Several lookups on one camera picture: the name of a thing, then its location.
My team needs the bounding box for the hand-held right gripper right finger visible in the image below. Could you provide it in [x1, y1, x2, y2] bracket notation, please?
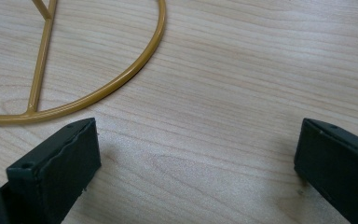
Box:
[294, 118, 358, 224]

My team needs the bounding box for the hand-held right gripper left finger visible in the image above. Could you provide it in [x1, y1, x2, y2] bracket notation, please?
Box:
[0, 117, 103, 224]

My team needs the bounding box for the gold metal wire rack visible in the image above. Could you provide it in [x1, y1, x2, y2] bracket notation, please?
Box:
[0, 0, 168, 125]

